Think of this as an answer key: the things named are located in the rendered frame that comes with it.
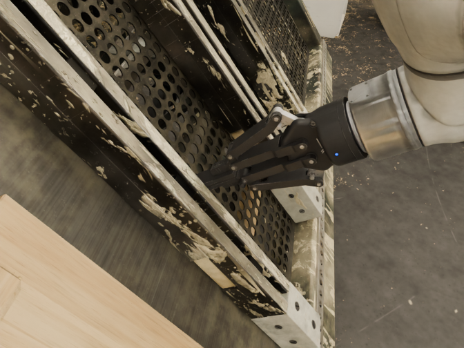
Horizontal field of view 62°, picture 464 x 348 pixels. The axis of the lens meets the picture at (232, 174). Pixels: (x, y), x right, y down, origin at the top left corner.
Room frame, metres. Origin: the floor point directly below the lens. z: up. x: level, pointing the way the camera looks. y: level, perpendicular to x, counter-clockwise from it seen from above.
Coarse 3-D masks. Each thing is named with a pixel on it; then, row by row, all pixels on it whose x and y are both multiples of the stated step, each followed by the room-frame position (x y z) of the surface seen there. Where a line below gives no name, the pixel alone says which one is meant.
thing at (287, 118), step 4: (276, 108) 0.38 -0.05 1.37; (280, 108) 0.38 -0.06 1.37; (272, 112) 0.38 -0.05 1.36; (280, 112) 0.38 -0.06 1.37; (284, 112) 0.38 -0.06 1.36; (284, 116) 0.37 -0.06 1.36; (288, 116) 0.37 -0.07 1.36; (292, 116) 0.38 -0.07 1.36; (284, 120) 0.37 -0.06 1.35; (288, 120) 0.37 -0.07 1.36; (292, 120) 0.37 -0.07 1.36; (280, 124) 0.37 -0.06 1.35; (284, 124) 0.37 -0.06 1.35; (288, 124) 0.37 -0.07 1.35; (276, 128) 0.37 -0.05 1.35
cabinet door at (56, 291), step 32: (0, 224) 0.22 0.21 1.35; (32, 224) 0.24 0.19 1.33; (0, 256) 0.20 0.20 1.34; (32, 256) 0.21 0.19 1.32; (64, 256) 0.23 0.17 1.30; (0, 288) 0.17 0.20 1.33; (32, 288) 0.18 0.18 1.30; (64, 288) 0.20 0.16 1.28; (96, 288) 0.21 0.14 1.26; (0, 320) 0.15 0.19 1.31; (32, 320) 0.16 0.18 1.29; (64, 320) 0.17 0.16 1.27; (96, 320) 0.18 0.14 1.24; (128, 320) 0.20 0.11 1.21; (160, 320) 0.22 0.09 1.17
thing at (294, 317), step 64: (0, 0) 0.36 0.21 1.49; (0, 64) 0.36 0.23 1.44; (64, 64) 0.36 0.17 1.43; (64, 128) 0.35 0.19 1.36; (128, 128) 0.38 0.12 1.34; (128, 192) 0.34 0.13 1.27; (192, 192) 0.36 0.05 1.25; (192, 256) 0.33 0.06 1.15; (256, 256) 0.35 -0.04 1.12; (256, 320) 0.31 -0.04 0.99
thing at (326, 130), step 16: (320, 112) 0.37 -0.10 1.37; (336, 112) 0.36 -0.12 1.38; (288, 128) 0.37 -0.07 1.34; (304, 128) 0.36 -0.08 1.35; (320, 128) 0.35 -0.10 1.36; (336, 128) 0.34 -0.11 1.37; (320, 144) 0.36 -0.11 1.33; (336, 144) 0.33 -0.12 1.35; (352, 144) 0.33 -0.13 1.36; (320, 160) 0.36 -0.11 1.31; (336, 160) 0.33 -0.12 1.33; (352, 160) 0.33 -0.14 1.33
